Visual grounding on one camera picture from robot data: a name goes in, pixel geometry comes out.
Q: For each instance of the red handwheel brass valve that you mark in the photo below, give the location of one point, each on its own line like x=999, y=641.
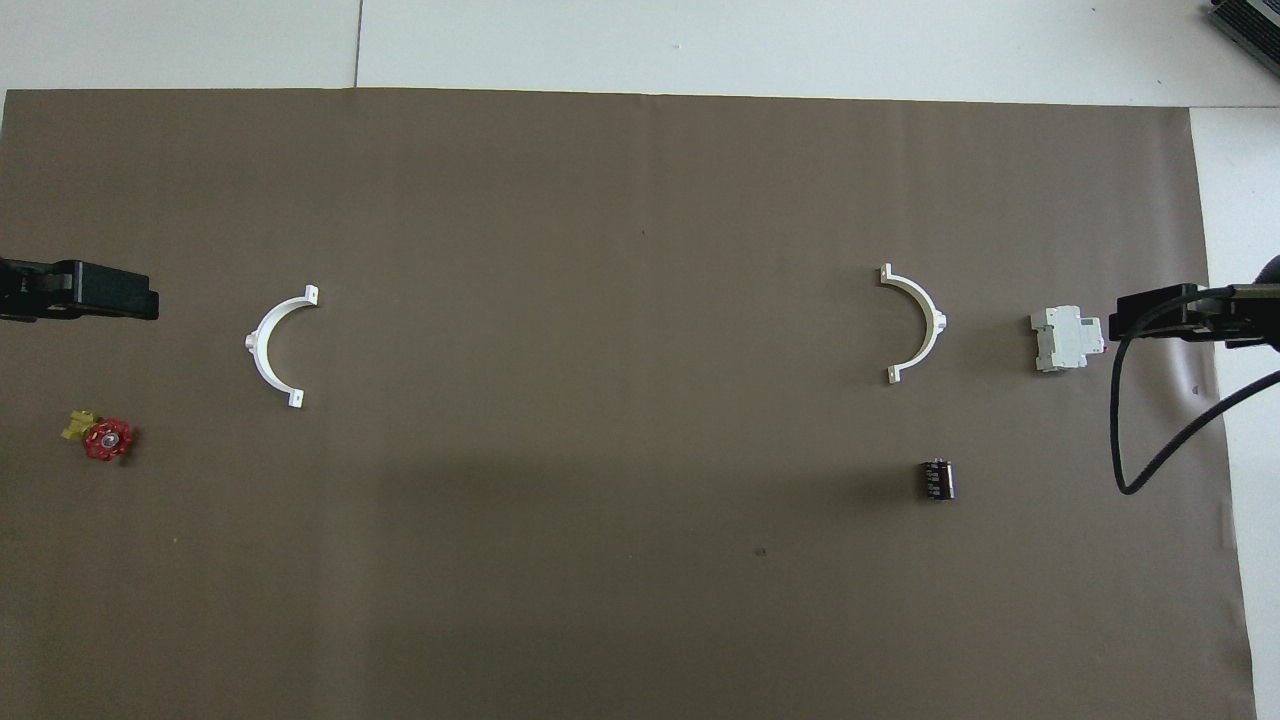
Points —
x=105, y=440

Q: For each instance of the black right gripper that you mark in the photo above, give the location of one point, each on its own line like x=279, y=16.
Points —
x=1250, y=305

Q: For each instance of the black cylindrical capacitor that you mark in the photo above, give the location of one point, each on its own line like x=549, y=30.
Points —
x=937, y=480

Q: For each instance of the white half pipe clamp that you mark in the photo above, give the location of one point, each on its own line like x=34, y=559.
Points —
x=254, y=345
x=933, y=325

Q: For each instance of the white circuit breaker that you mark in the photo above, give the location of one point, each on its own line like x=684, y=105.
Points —
x=1065, y=340

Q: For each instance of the black ribbed power supply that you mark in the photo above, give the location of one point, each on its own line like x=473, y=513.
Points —
x=1250, y=25

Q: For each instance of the brown paper mat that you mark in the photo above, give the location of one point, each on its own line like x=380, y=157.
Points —
x=640, y=600

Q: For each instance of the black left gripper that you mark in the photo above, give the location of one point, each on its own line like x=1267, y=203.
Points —
x=25, y=290

